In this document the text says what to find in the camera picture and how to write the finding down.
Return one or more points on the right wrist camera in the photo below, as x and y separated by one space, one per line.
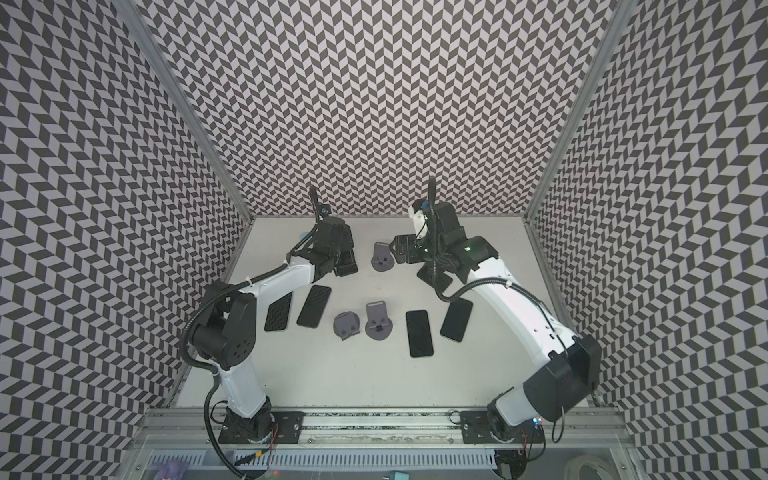
418 213

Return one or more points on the grey round stand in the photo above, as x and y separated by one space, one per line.
382 259
378 326

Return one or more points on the grey round stand centre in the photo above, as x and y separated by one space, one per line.
378 326

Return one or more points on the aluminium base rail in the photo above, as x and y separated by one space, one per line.
447 427

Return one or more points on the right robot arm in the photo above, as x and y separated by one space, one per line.
566 364

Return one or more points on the black phone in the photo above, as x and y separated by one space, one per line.
456 320
345 265
419 334
314 306

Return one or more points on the grey stand front left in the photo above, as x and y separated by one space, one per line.
346 325

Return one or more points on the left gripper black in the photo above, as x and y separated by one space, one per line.
348 240

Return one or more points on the patterned screen phone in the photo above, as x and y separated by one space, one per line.
278 314

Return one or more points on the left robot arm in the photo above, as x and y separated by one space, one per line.
220 337

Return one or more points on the grey round stand back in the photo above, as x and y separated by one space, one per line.
382 259

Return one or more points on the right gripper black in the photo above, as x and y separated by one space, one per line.
405 248

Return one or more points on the black square phone stand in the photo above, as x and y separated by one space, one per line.
436 279

